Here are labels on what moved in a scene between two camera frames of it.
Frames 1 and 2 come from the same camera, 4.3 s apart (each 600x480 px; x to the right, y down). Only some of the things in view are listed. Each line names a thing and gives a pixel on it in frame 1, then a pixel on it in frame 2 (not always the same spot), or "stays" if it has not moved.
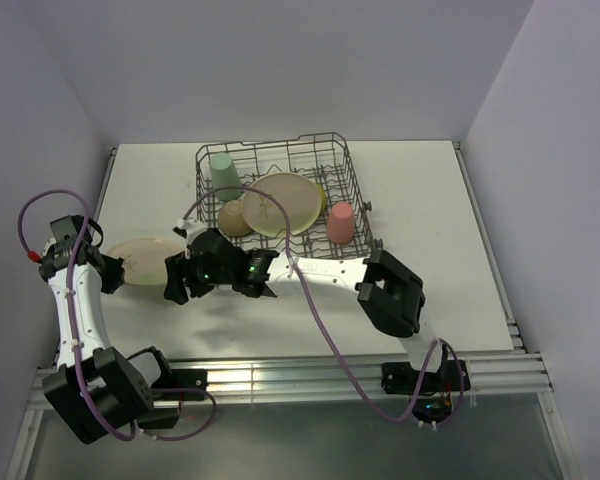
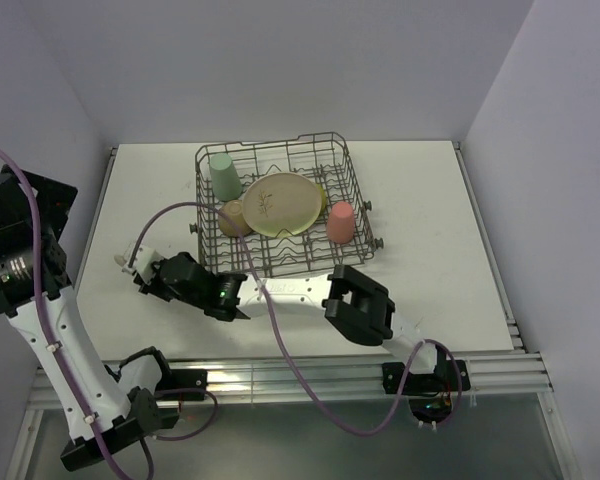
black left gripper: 115,275 to 56,201
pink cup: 340,223 stays
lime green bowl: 323,197 stays
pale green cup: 224,175 stays
